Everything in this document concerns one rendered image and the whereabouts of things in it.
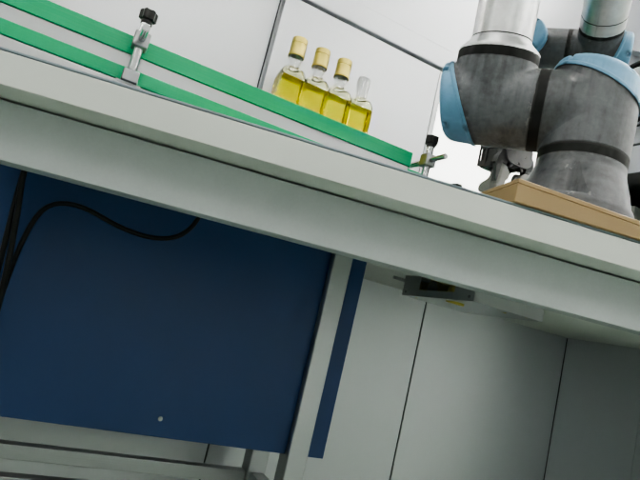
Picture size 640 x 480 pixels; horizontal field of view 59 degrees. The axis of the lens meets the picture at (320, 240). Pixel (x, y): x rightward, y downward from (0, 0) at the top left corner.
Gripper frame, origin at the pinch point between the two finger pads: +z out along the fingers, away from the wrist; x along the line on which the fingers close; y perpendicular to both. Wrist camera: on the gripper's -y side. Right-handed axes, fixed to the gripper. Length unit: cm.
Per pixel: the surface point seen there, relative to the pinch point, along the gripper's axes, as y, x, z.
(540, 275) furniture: -33.9, 25.2, 19.4
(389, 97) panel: 39, 10, -30
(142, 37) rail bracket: 10, 73, -7
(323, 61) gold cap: 26, 35, -25
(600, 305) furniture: -36.2, 16.8, 20.9
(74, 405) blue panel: 15, 66, 52
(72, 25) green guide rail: 15, 83, -6
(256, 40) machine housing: 43, 46, -31
